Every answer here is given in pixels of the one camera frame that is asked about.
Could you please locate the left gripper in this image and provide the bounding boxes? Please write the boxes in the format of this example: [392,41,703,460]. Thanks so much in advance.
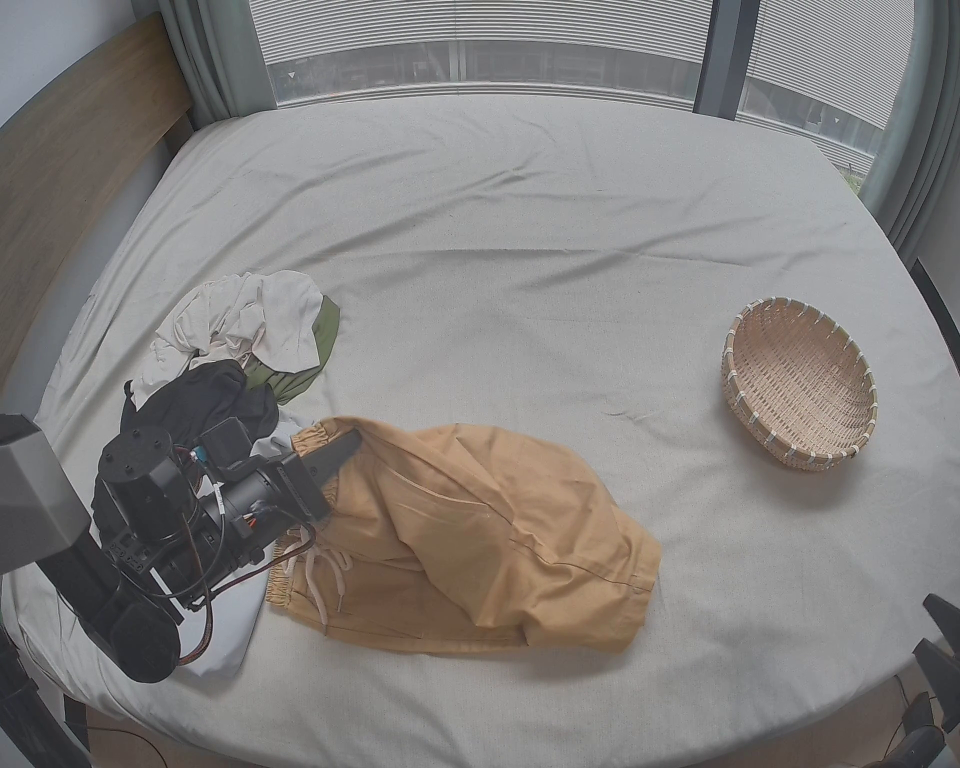
[221,427,363,555]

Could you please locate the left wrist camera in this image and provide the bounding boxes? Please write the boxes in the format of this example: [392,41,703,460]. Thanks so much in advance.
[196,417,260,485]

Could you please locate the bed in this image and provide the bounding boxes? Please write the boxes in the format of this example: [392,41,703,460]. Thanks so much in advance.
[0,11,960,768]

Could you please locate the tan shorts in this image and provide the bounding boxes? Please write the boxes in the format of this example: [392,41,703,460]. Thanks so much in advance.
[262,414,663,655]

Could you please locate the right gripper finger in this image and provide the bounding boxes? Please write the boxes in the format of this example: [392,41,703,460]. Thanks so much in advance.
[912,637,960,732]
[922,592,960,646]

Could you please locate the black cable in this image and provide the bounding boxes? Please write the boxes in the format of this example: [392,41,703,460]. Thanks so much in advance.
[176,525,222,667]

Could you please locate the green garment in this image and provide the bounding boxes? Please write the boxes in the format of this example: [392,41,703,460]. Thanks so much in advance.
[240,294,341,406]

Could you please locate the grey-green curtain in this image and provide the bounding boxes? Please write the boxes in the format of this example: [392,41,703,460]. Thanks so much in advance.
[131,0,275,132]
[858,0,960,260]

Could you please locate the black garment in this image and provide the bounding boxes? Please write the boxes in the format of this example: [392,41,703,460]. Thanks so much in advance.
[120,360,280,466]

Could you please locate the pale grey garment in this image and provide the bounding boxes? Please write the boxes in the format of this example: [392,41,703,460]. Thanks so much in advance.
[180,408,301,680]

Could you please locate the round woven basket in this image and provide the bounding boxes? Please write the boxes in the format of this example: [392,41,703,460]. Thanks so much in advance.
[722,296,879,475]

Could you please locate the window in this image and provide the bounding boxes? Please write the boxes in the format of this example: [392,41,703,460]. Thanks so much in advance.
[251,0,920,175]

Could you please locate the white garment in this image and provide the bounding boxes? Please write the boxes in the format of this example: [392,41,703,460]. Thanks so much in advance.
[123,270,325,410]

